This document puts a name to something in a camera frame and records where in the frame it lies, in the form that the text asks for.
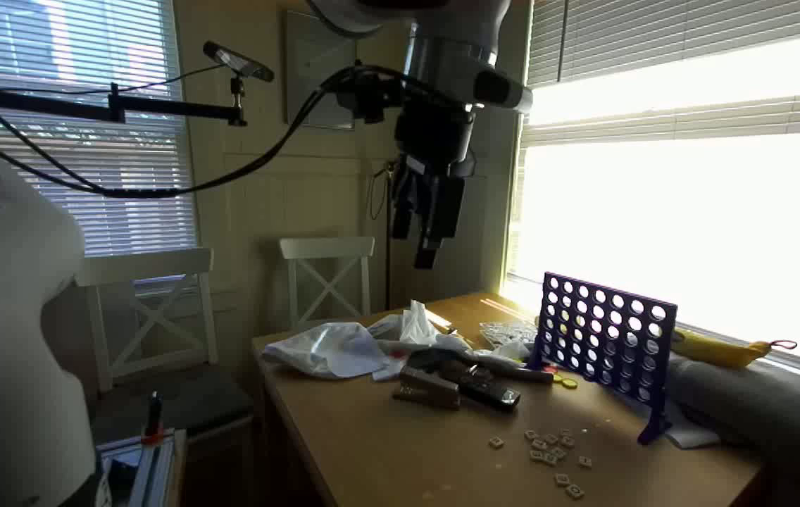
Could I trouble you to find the yellow toy banana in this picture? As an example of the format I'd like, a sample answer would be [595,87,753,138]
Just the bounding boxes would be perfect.
[671,326,800,373]

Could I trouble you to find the blue connect four grid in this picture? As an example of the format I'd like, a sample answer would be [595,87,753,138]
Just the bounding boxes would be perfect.
[526,271,683,449]

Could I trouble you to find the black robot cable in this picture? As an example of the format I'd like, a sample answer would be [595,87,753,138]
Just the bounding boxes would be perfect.
[0,60,480,204]

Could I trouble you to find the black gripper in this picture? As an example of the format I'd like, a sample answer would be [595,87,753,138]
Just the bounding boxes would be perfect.
[388,97,473,273]

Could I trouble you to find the narrow slatted window blind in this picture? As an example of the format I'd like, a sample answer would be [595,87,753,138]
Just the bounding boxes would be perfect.
[0,0,200,262]

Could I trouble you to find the large white plastic bag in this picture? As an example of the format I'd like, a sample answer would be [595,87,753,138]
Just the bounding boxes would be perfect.
[260,318,402,383]

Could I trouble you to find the white chair with dark seat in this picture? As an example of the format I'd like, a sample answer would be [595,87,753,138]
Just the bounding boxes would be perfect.
[73,245,260,507]

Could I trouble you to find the crumpled white plastic wrap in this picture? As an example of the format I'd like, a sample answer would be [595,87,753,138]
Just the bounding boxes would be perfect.
[367,300,473,359]

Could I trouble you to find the white paper sheet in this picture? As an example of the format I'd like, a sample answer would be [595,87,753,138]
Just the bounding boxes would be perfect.
[664,416,724,450]

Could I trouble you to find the grey rolled cloth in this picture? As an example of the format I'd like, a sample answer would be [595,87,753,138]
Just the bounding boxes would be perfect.
[664,352,800,502]

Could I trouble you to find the black remote control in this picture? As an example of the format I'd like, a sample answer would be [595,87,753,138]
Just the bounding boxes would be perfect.
[429,352,525,415]

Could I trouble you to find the open white box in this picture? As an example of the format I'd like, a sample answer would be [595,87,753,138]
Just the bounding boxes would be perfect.
[94,428,190,507]

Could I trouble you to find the framed wall picture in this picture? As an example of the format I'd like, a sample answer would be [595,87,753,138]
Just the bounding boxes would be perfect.
[283,8,363,135]

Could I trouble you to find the white cross-back chair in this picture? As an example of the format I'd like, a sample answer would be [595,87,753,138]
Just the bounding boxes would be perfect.
[276,233,381,332]

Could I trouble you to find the black camera on boom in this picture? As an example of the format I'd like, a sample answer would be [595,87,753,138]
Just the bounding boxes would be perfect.
[200,39,278,84]

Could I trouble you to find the red black marker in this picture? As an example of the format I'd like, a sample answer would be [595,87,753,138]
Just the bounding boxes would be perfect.
[142,388,166,449]

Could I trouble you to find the wide white window blind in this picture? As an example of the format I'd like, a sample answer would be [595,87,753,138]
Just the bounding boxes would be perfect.
[522,0,800,147]

